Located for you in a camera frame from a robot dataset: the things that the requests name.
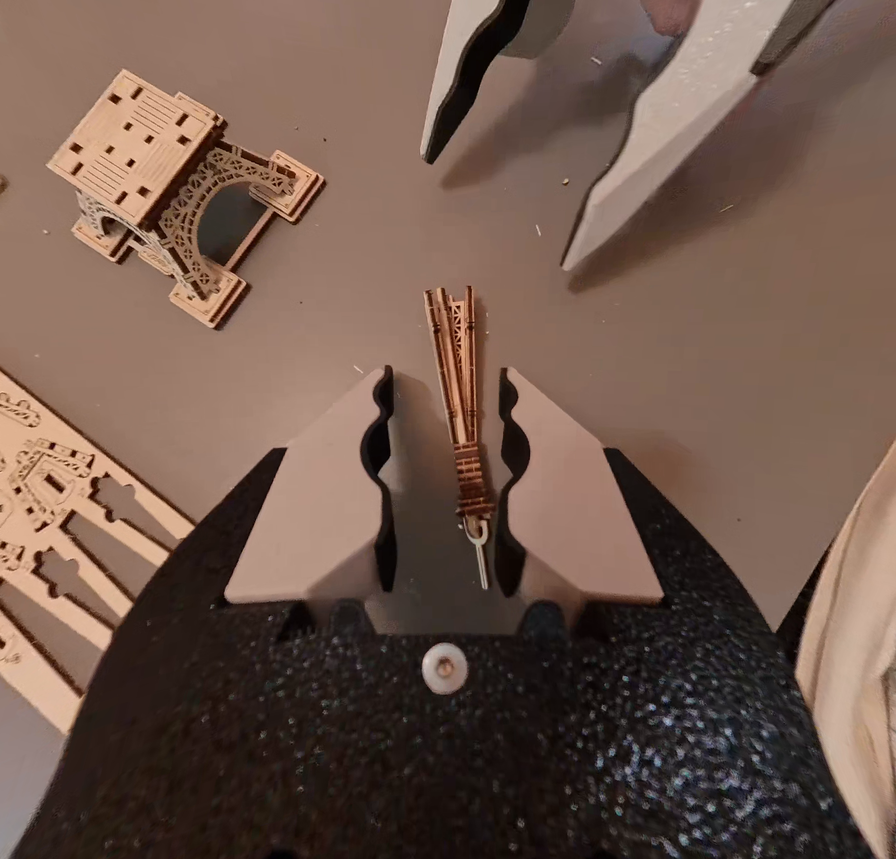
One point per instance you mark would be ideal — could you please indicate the grey desk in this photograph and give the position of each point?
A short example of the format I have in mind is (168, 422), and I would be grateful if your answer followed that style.
(315, 33)

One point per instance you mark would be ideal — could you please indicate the small wooden laser-cut sheet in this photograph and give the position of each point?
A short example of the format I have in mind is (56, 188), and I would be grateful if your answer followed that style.
(133, 145)

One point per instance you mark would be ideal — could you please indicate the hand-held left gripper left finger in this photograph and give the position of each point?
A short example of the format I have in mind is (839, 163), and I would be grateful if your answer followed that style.
(315, 502)

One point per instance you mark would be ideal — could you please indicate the wooden tower spire piece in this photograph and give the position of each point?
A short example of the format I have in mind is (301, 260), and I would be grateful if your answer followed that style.
(458, 397)

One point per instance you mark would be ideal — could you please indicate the small metal pin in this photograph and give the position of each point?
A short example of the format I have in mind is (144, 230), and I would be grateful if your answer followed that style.
(480, 561)

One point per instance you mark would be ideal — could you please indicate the person's beige clothing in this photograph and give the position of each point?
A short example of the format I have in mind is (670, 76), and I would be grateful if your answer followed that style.
(854, 663)

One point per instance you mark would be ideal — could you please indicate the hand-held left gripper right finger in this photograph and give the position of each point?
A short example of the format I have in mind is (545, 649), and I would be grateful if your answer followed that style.
(581, 509)

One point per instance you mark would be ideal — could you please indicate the wooden puzzle cutout sheet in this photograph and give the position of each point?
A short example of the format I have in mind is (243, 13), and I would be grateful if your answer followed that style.
(35, 684)

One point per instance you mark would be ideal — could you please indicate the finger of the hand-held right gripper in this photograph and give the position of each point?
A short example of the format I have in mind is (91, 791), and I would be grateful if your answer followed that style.
(700, 103)
(458, 47)

